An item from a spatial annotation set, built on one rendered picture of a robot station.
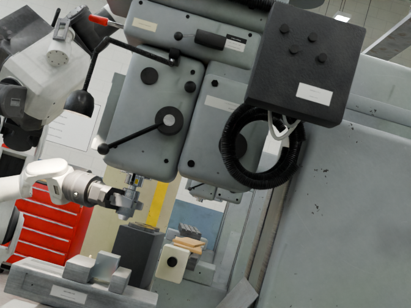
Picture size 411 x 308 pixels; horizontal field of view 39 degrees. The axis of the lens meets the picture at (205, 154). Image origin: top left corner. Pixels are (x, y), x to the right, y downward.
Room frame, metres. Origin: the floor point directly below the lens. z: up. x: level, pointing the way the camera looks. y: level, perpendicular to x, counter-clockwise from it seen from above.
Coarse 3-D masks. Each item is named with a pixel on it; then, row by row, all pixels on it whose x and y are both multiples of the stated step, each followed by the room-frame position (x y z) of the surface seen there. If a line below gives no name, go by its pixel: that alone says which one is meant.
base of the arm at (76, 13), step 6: (78, 6) 1.91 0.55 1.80; (84, 6) 1.89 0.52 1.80; (72, 12) 1.90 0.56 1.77; (78, 12) 1.86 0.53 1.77; (84, 12) 1.87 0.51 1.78; (66, 18) 1.88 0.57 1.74; (72, 18) 1.86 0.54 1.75; (78, 18) 1.86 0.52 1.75; (78, 36) 1.89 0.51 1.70; (78, 42) 1.90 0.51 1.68; (84, 48) 1.91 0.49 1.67; (90, 54) 1.93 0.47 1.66
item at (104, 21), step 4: (92, 16) 1.60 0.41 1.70; (96, 16) 1.60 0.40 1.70; (100, 16) 1.60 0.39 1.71; (92, 20) 1.60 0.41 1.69; (96, 20) 1.60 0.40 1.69; (100, 20) 1.60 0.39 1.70; (104, 20) 1.60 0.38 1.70; (108, 20) 1.61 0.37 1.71; (104, 24) 1.60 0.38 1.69; (108, 24) 1.61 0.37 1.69; (112, 24) 1.60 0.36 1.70; (116, 24) 1.60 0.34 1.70; (120, 24) 1.60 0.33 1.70; (120, 28) 1.61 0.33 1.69
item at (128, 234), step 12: (120, 228) 1.86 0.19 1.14; (132, 228) 1.85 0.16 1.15; (144, 228) 1.87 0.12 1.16; (156, 228) 1.98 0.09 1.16; (120, 240) 1.85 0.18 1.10; (132, 240) 1.85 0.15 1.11; (144, 240) 1.85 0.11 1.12; (156, 240) 1.90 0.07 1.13; (120, 252) 1.85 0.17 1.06; (132, 252) 1.85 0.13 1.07; (144, 252) 1.84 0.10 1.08; (156, 252) 1.97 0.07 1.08; (120, 264) 1.85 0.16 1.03; (132, 264) 1.85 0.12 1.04; (144, 264) 1.84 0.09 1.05; (156, 264) 2.06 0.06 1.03; (132, 276) 1.85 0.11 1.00; (144, 276) 1.88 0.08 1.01
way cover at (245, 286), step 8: (240, 280) 1.67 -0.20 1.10; (240, 288) 1.58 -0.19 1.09; (248, 288) 1.50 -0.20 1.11; (232, 296) 1.59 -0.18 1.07; (240, 296) 1.50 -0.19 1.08; (248, 296) 1.43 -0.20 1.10; (256, 296) 1.36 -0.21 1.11; (224, 304) 1.60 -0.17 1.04; (232, 304) 1.51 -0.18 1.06; (240, 304) 1.43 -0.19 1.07; (248, 304) 1.36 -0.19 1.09
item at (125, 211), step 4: (124, 192) 1.49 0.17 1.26; (128, 192) 1.49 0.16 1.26; (128, 196) 1.49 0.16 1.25; (132, 196) 1.49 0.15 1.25; (136, 196) 1.50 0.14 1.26; (136, 200) 1.50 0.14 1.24; (116, 208) 1.50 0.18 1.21; (120, 208) 1.49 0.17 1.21; (124, 208) 1.49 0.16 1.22; (128, 208) 1.49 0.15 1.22; (132, 208) 1.49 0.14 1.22; (116, 212) 1.50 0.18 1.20; (120, 212) 1.49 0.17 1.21; (124, 212) 1.49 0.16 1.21; (128, 212) 1.49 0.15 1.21; (132, 212) 1.50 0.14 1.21; (128, 216) 1.49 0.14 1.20; (132, 216) 1.50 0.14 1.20
